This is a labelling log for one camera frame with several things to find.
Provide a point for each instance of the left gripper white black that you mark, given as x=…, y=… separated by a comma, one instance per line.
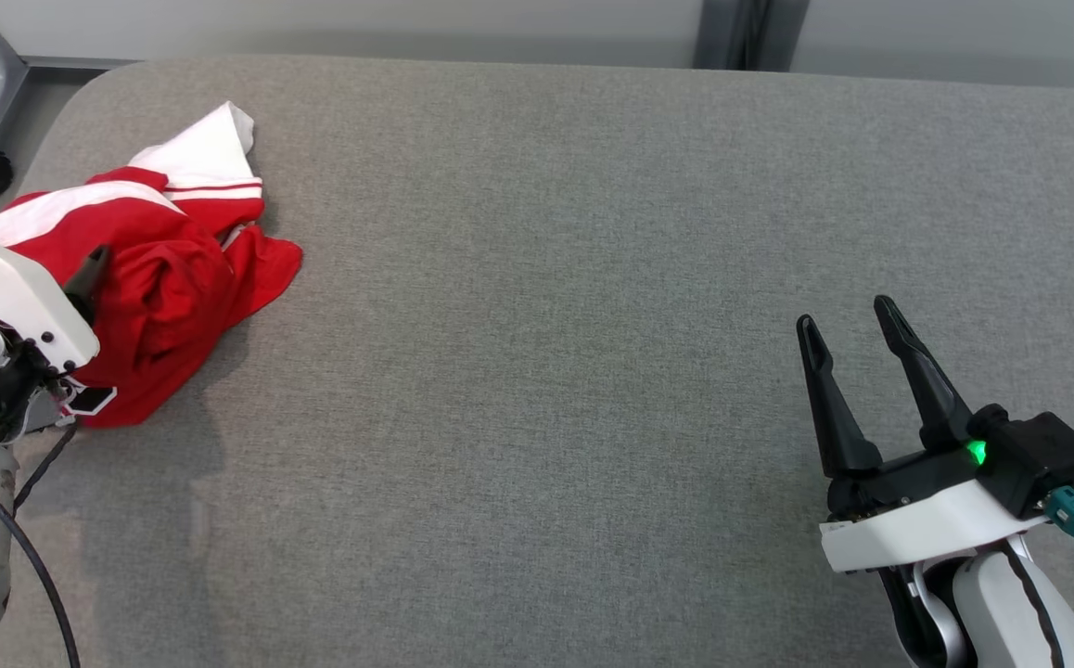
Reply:
x=8, y=283

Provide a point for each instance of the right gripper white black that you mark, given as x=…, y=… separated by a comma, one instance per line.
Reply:
x=917, y=529

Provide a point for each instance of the red basketball jersey with numbers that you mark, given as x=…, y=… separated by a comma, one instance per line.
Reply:
x=208, y=153

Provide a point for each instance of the grey fabric sofa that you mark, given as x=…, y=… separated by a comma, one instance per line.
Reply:
x=546, y=325

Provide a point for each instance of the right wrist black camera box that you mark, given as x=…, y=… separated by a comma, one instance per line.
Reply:
x=1038, y=459

